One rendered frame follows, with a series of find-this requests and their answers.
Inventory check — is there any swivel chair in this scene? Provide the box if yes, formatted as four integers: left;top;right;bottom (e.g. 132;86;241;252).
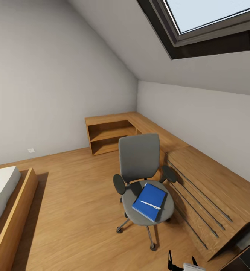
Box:
113;133;177;251

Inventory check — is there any folder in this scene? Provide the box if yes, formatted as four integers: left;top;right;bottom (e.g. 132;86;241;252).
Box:
132;183;166;222

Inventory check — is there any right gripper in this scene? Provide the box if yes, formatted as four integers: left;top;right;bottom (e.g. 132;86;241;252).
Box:
168;250;198;271

